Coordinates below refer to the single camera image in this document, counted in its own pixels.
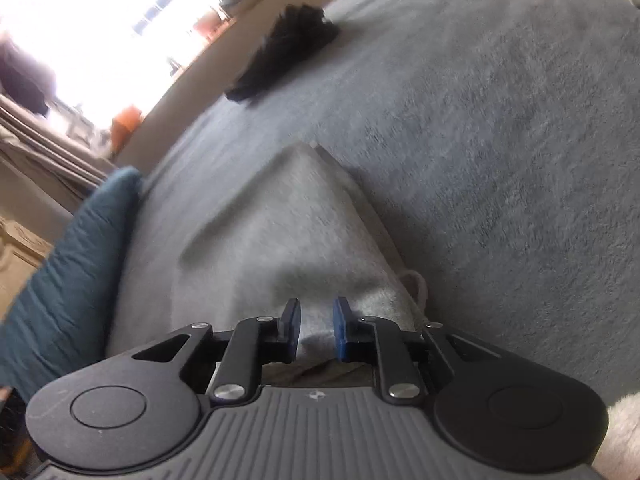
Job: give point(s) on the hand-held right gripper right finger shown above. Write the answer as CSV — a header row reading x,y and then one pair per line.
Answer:
x,y
340,327

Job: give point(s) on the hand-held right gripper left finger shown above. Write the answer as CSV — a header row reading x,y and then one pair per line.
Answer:
x,y
295,327

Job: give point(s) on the teal pillow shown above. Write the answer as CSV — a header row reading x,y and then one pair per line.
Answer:
x,y
65,285

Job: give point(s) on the grey bed blanket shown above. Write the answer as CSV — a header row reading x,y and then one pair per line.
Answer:
x,y
475,135

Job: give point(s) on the orange bag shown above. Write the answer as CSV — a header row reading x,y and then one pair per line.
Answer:
x,y
125,125

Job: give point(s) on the dark navy garment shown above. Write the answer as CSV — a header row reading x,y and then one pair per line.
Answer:
x,y
285,50

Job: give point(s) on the cream carved headboard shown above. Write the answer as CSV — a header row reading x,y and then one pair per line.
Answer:
x,y
20,255

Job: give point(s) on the white fluffy blanket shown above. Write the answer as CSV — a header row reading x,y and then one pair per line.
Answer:
x,y
625,435

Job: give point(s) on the terracotta pot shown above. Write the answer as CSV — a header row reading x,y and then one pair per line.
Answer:
x,y
205,22

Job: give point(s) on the window with metal grille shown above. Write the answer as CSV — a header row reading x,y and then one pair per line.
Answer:
x,y
100,25

